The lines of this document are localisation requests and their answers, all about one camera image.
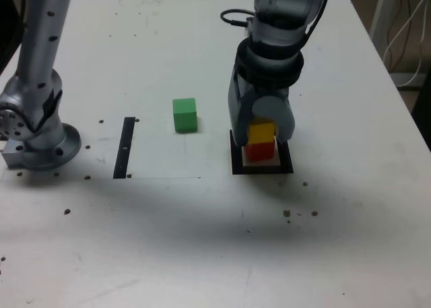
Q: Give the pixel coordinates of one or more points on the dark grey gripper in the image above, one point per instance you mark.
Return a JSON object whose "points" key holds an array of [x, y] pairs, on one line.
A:
{"points": [[269, 90]]}

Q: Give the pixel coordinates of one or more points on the yellow cube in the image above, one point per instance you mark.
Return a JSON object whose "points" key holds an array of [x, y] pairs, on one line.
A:
{"points": [[261, 131]]}

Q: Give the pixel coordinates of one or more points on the red cube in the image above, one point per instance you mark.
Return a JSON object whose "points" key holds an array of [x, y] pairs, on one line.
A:
{"points": [[259, 152]]}

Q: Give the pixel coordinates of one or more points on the green cube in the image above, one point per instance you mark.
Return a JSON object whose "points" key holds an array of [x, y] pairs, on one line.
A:
{"points": [[184, 116]]}

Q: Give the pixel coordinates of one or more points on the black tape square outline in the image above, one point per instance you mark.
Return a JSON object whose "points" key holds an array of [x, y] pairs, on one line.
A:
{"points": [[286, 159]]}

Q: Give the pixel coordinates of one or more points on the black tape strip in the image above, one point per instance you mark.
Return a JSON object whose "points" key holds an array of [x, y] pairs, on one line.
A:
{"points": [[124, 146]]}

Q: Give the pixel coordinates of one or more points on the white furniture leg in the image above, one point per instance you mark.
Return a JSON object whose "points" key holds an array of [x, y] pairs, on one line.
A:
{"points": [[378, 8]]}

